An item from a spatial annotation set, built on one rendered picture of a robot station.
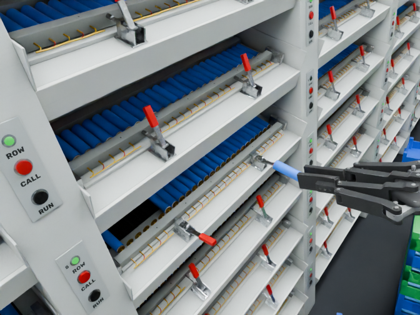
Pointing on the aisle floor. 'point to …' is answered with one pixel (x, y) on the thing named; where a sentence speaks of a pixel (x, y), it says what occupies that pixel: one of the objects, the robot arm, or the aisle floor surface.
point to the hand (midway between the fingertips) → (321, 179)
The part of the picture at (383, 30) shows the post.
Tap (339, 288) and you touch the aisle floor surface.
